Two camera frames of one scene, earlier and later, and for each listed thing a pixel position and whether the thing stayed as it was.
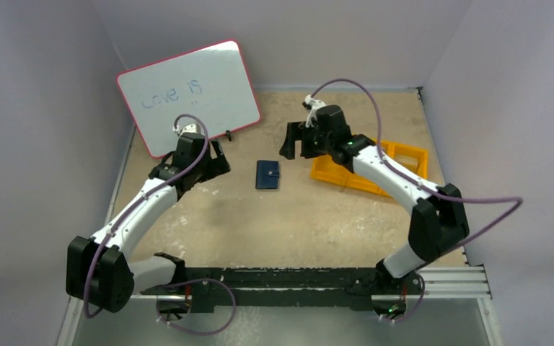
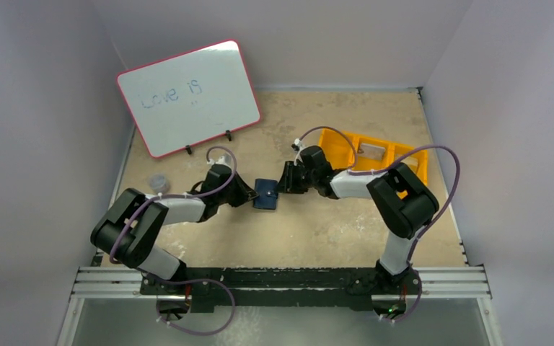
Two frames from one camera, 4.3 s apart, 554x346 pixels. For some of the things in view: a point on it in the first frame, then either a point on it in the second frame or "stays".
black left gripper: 214,164 to 239,189
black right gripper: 301,141 to 289,176
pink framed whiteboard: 211,81 stays
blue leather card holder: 267,174 to 267,189
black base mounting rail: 281,289 stays
